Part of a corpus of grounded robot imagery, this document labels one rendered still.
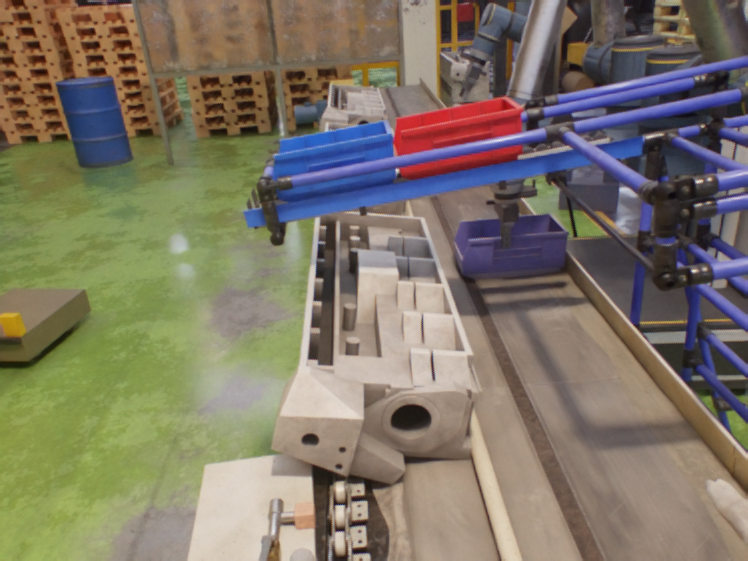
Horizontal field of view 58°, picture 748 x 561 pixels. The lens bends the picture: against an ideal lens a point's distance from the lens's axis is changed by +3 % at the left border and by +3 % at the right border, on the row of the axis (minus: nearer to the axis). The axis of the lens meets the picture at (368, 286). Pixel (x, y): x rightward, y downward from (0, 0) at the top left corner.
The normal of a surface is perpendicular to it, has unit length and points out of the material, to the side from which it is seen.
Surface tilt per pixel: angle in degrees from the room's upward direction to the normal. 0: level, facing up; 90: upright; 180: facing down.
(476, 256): 92
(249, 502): 0
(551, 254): 92
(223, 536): 0
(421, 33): 90
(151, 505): 0
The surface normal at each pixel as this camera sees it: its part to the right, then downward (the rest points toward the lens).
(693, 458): -0.09, -0.91
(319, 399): 0.10, -0.47
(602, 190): -0.39, 0.41
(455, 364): 0.11, -0.71
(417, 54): 0.04, 0.42
